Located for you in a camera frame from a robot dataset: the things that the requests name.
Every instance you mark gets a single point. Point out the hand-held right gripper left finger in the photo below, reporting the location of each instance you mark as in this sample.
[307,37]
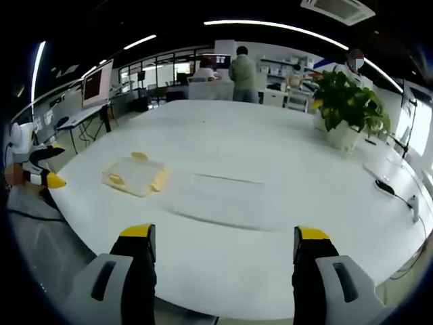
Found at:
[135,271]

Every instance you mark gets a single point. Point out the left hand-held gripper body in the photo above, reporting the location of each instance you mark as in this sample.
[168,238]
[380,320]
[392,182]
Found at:
[22,140]

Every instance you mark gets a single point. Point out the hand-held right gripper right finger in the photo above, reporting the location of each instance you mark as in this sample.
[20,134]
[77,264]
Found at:
[313,271]

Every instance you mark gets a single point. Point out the clear box with yellow buckles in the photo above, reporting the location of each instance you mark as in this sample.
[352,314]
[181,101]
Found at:
[135,176]

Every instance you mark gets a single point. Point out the white desk with black legs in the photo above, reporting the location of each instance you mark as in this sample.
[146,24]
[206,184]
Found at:
[79,118]

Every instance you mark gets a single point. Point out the curved ceiling light strip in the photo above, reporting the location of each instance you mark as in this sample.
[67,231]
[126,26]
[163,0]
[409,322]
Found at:
[38,67]

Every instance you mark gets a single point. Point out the large display screen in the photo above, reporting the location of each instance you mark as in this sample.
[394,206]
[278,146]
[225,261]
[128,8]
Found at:
[97,83]

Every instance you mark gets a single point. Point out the black handheld device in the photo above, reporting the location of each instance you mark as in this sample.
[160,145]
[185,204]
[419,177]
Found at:
[385,187]

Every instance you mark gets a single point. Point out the flat pink white pad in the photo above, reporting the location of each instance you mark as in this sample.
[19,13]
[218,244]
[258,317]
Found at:
[377,171]

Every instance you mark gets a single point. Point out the white handheld device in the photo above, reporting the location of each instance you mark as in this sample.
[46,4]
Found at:
[414,206]

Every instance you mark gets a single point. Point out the short ceiling light strip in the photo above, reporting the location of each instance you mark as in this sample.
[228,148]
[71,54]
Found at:
[139,42]

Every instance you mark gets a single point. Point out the green potted plant white pot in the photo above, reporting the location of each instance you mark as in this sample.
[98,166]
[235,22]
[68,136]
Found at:
[345,101]

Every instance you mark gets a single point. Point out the black stand pole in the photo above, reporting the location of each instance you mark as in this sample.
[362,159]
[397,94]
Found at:
[407,122]

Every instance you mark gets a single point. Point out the white storage shelf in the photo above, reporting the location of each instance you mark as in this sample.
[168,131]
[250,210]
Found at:
[287,81]

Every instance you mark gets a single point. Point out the long ceiling light strip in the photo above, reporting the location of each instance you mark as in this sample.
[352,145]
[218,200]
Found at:
[270,25]

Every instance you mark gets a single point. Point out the ceiling air conditioner vent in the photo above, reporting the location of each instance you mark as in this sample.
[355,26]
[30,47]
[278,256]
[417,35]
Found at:
[338,10]

